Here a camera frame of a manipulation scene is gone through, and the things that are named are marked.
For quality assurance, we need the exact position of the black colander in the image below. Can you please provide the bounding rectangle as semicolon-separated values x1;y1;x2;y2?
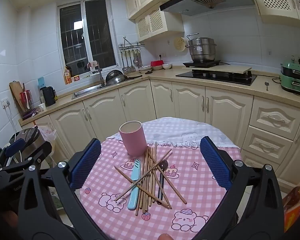
105;70;124;83

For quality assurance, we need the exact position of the round cream strainer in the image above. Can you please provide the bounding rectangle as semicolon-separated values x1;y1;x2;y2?
174;37;187;53

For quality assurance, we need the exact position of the steel wok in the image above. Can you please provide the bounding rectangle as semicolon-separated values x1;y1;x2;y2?
105;74;143;86

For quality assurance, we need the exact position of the red utensil holder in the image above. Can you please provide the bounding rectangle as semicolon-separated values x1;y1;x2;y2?
20;90;34;110

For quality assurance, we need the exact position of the black silver countertop appliance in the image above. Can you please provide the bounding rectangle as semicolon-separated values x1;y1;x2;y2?
9;126;52;163

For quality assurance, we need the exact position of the barred window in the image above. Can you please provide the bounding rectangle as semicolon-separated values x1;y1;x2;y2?
56;0;118;74

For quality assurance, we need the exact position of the orange snack packet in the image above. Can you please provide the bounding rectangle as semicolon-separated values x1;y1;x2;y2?
64;66;72;85

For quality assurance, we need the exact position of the large cream drawer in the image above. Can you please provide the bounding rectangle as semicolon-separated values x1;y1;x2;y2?
249;96;300;133

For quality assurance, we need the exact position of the clear plastic bag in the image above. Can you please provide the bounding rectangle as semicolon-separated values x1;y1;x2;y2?
37;126;57;155

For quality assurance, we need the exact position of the beige board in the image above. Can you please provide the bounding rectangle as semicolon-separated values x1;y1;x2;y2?
192;64;252;75

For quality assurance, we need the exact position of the metal wall utensil rack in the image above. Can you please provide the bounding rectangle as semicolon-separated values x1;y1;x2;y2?
118;37;145;50

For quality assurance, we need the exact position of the amber oil bottle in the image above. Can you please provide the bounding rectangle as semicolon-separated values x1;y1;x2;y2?
281;184;300;210

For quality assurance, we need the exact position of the brown spork with black handle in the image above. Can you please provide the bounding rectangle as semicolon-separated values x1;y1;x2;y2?
156;159;169;205

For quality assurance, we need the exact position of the pile of wooden chopsticks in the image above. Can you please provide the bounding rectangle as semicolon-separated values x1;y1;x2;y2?
114;141;188;217

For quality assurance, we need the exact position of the pink cup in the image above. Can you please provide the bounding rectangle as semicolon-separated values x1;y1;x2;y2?
119;120;148;157

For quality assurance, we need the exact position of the green steamer appliance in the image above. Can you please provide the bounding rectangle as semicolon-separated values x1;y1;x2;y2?
280;59;300;97

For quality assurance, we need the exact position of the black kettle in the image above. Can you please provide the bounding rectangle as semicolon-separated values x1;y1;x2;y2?
40;86;56;107

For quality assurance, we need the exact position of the black induction cooker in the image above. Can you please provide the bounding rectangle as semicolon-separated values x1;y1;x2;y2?
182;59;222;68

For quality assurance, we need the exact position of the medium cream drawer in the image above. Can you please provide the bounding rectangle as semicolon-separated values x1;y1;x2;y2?
241;126;294;159

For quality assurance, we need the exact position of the light blue utensil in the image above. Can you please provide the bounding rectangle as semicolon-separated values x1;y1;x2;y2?
127;158;141;210

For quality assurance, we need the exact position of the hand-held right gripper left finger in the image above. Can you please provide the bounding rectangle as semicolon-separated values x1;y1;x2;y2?
17;138;103;240

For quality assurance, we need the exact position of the small cream drawer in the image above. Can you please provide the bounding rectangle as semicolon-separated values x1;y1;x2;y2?
240;152;280;173

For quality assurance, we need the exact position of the white cable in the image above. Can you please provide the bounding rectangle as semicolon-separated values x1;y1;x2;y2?
5;107;20;140

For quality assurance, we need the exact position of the steel steamer pot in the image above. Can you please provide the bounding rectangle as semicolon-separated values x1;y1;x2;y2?
185;33;218;63

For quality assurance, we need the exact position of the pink checked tablecloth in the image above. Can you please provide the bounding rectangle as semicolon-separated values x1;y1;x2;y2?
79;137;243;240

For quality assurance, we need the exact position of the wooden cutting board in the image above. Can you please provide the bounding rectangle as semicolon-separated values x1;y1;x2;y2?
9;81;28;112

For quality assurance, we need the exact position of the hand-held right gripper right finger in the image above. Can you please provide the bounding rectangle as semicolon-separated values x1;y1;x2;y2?
199;136;285;240

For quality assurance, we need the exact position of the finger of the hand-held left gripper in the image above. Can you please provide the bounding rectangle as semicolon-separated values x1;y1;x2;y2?
0;157;44;183
0;138;26;171

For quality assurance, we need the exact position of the black cable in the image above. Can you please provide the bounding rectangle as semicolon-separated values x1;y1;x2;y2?
256;74;282;84

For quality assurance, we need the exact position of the steel sink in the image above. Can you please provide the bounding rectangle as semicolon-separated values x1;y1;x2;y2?
72;84;108;100

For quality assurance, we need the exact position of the metal faucet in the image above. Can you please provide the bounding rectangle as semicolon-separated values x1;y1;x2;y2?
92;66;107;87

